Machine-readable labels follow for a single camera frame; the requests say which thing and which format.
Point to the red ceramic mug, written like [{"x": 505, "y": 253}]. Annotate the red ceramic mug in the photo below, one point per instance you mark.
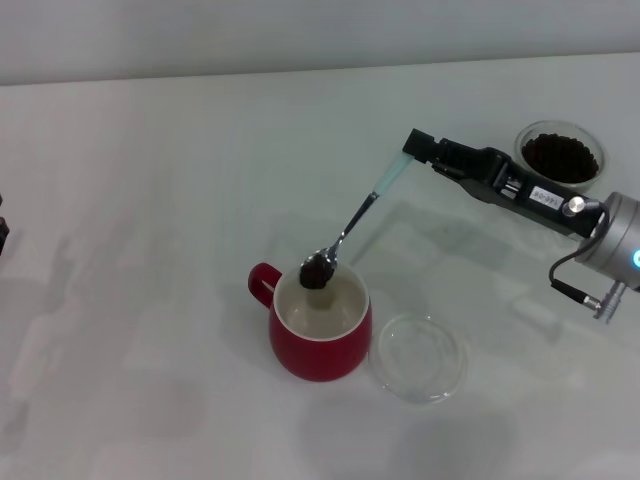
[{"x": 320, "y": 355}]

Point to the coffee beans pile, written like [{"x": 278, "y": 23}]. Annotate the coffee beans pile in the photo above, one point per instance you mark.
[{"x": 560, "y": 155}]

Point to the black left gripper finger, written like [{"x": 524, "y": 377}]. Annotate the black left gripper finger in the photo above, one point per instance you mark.
[{"x": 4, "y": 230}]

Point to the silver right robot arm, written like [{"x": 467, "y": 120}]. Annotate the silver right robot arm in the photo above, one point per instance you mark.
[{"x": 620, "y": 235}]

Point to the small portion of coffee beans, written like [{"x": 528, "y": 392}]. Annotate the small portion of coffee beans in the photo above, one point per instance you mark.
[{"x": 315, "y": 275}]

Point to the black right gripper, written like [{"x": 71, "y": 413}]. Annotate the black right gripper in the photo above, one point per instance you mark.
[{"x": 530, "y": 197}]

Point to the small clear glass dish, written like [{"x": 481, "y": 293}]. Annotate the small clear glass dish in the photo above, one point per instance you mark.
[{"x": 420, "y": 360}]

